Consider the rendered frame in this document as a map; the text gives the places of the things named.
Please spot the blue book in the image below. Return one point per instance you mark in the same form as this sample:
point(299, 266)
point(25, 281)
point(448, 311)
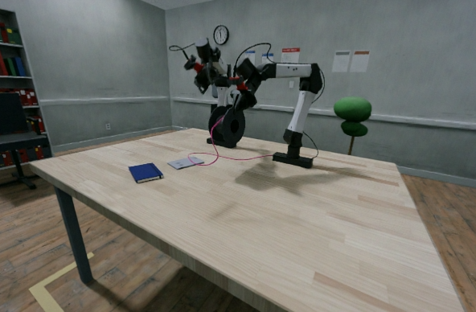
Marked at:
point(145, 172)

